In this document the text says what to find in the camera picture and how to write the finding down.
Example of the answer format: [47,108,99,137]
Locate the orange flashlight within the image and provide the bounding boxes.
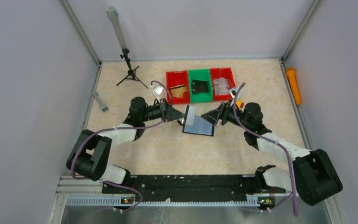
[286,67,302,105]

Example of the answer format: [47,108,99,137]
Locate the grey cards in red bin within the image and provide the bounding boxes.
[213,77,230,96]

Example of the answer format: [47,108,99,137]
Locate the right red plastic bin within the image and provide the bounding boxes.
[209,68,235,101]

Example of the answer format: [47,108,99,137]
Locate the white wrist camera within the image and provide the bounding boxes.
[152,85,165,102]
[229,87,241,99]

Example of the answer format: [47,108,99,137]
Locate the red plastic bin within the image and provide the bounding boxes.
[166,70,190,104]
[209,68,235,101]

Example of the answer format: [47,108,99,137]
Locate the small grey bracket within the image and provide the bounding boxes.
[91,92,109,112]

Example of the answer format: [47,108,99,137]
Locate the aluminium frame rail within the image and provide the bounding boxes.
[48,175,347,224]

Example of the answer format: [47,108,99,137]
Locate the yellow toy block car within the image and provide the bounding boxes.
[235,99,244,109]

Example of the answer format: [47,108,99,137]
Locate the black leather card holder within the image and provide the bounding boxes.
[177,116,214,137]

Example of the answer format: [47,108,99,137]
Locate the gold card in red bin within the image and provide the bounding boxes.
[170,85,187,98]

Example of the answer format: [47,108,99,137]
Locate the green plastic bin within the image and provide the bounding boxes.
[188,69,213,103]

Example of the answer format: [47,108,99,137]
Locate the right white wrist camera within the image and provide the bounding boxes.
[229,87,241,99]

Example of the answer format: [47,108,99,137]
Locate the left red plastic bin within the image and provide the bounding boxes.
[166,70,190,104]

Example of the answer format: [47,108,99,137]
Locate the black tripod with grey pole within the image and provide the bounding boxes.
[106,6,148,89]

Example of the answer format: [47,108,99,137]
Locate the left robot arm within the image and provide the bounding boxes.
[66,97,185,184]

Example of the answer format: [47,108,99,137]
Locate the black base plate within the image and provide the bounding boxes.
[102,175,286,209]

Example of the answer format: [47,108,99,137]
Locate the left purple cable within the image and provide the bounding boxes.
[69,80,173,213]

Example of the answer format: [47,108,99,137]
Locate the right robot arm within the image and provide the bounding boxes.
[201,102,343,206]

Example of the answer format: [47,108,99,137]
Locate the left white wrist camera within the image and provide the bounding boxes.
[152,85,165,102]

